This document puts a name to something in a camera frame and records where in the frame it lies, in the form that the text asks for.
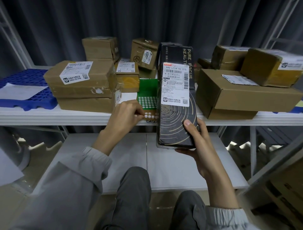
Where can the white paper sheet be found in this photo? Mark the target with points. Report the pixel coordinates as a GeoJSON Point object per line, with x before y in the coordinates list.
{"type": "Point", "coordinates": [21, 91]}

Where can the person's right hand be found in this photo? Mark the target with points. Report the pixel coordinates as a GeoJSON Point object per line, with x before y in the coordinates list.
{"type": "Point", "coordinates": [203, 151]}

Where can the black box with gold rings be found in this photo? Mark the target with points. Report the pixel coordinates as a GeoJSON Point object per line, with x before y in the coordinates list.
{"type": "Point", "coordinates": [177, 123]}

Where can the cardboard box with tilted label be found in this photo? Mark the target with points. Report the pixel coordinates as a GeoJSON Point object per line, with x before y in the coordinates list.
{"type": "Point", "coordinates": [144, 53]}

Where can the wide flat labelled cardboard box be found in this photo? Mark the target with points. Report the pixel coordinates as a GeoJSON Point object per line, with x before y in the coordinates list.
{"type": "Point", "coordinates": [80, 78]}

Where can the person's right forearm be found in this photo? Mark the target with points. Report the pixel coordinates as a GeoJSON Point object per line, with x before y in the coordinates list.
{"type": "Point", "coordinates": [222, 196]}

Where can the person's left hand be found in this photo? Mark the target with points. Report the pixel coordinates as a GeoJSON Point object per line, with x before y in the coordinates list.
{"type": "Point", "coordinates": [122, 116]}

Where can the taped brown cardboard box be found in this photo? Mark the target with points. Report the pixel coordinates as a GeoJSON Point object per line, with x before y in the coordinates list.
{"type": "Point", "coordinates": [87, 104]}

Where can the large lidded cardboard box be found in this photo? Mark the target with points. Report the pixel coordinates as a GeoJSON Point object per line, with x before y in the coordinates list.
{"type": "Point", "coordinates": [236, 97]}

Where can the person's right thumb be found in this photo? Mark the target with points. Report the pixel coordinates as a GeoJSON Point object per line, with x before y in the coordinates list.
{"type": "Point", "coordinates": [190, 129]}

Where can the person's left leg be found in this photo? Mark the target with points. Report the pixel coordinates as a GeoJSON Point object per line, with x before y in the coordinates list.
{"type": "Point", "coordinates": [132, 201]}

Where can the grey curtain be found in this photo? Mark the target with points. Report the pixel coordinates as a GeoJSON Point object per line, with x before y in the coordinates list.
{"type": "Point", "coordinates": [146, 21]}

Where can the dark taped cardboard parcel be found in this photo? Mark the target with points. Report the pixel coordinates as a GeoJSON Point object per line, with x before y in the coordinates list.
{"type": "Point", "coordinates": [227, 58]}

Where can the green sheet of dot stickers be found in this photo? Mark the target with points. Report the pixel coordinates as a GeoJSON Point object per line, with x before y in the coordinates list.
{"type": "Point", "coordinates": [148, 94]}

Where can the person's leg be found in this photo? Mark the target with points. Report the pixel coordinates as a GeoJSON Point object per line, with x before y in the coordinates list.
{"type": "Point", "coordinates": [132, 201]}
{"type": "Point", "coordinates": [187, 210]}

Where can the printed cardboard carton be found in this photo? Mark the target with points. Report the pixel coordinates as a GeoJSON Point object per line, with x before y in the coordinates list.
{"type": "Point", "coordinates": [286, 189]}

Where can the person's left forearm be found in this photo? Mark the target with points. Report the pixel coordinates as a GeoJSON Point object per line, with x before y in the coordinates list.
{"type": "Point", "coordinates": [71, 187]}

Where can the person's right leg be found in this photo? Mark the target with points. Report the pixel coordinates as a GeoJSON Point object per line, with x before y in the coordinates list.
{"type": "Point", "coordinates": [187, 210]}

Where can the glossy taped cardboard parcel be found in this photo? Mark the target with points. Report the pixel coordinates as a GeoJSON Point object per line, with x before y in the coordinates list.
{"type": "Point", "coordinates": [265, 68]}

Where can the white metal shelf unit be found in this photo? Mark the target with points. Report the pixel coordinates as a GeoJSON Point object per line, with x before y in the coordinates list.
{"type": "Point", "coordinates": [170, 163]}

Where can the low flat cardboard box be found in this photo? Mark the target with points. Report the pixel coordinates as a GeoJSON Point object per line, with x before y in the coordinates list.
{"type": "Point", "coordinates": [148, 73]}

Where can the person's left thumb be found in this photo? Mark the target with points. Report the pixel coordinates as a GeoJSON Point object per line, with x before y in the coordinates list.
{"type": "Point", "coordinates": [135, 118]}

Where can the cube-shaped brown cardboard box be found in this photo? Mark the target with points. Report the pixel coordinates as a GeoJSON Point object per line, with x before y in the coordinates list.
{"type": "Point", "coordinates": [100, 48]}

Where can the small labelled cardboard box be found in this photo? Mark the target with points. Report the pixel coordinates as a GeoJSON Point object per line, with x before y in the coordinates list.
{"type": "Point", "coordinates": [127, 78]}

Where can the white metal ladder frame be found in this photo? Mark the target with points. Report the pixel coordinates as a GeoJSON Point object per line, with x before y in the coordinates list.
{"type": "Point", "coordinates": [281, 23]}
{"type": "Point", "coordinates": [14, 35]}

